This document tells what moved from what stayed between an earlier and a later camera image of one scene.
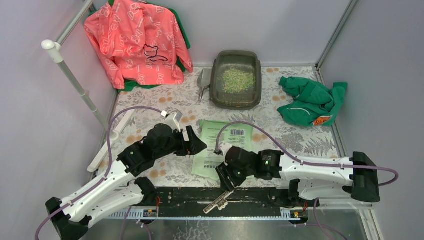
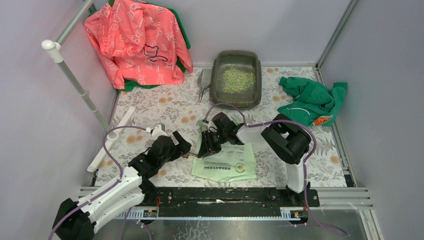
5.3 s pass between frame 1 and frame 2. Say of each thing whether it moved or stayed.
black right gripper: moved
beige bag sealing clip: moved
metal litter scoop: stayed
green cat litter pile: stayed
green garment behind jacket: stayed
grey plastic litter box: stayed
